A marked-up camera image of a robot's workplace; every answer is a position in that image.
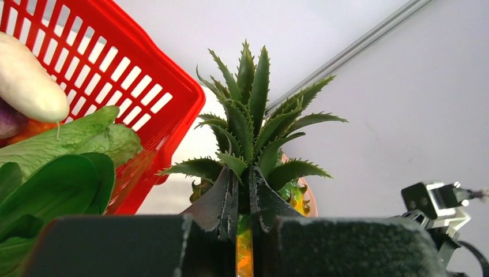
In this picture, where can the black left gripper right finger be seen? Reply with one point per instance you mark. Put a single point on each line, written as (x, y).
(286, 243)

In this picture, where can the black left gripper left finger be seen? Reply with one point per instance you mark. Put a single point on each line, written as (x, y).
(198, 242)

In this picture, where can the toy pineapple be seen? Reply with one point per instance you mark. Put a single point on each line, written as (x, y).
(246, 136)

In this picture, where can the red plastic shopping basket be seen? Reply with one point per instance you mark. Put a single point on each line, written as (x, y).
(101, 56)

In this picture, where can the clear zip top bag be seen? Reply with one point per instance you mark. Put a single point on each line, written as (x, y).
(300, 197)

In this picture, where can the green leafy bok choy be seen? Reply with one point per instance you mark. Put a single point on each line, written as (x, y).
(69, 170)

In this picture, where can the small white radish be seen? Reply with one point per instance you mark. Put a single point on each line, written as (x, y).
(26, 85)

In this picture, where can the aluminium frame rail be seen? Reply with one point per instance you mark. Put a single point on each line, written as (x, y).
(376, 33)

